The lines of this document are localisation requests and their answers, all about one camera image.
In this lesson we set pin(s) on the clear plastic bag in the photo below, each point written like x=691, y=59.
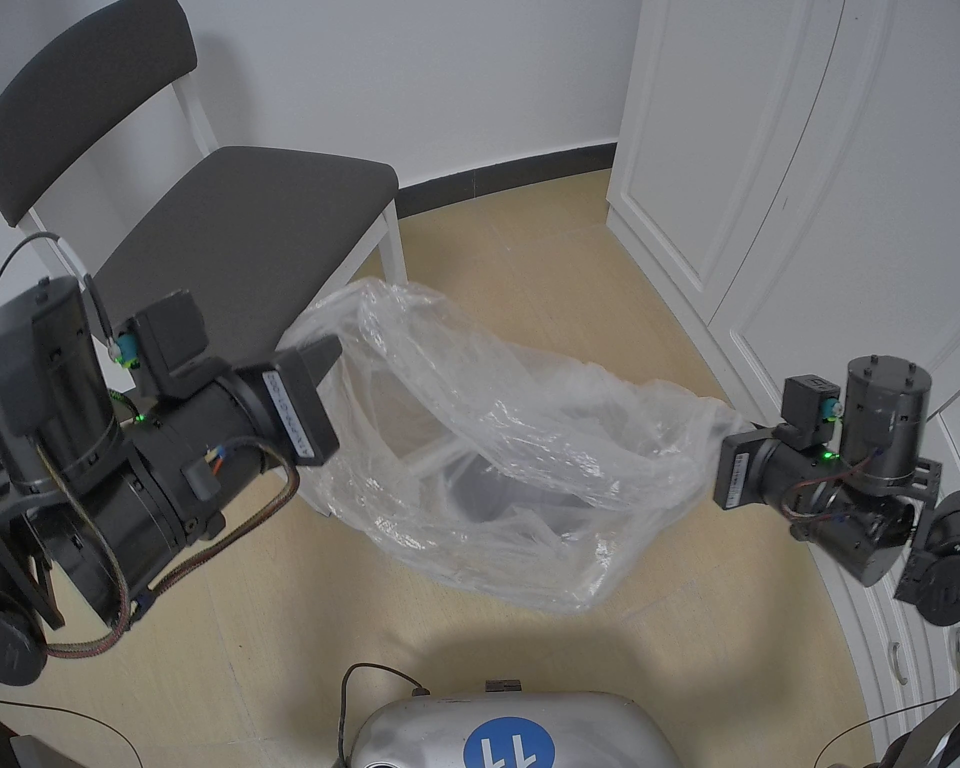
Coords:
x=487, y=390

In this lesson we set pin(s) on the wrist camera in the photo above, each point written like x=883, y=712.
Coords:
x=806, y=401
x=172, y=334

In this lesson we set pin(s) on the white wardrobe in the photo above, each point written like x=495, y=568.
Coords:
x=750, y=187

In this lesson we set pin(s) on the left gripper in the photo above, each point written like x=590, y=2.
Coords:
x=225, y=427

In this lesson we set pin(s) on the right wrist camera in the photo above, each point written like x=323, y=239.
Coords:
x=806, y=401

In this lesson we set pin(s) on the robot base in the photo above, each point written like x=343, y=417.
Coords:
x=420, y=735

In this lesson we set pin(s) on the white trash bin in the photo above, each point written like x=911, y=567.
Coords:
x=495, y=495

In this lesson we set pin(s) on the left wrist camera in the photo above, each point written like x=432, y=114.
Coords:
x=172, y=334

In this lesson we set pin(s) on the white chair with grey seat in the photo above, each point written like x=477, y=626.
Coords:
x=247, y=225

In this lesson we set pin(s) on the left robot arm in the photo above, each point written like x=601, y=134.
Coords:
x=52, y=390

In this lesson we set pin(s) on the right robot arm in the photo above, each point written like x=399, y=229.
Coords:
x=885, y=420

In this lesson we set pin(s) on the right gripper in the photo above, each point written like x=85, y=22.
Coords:
x=757, y=472

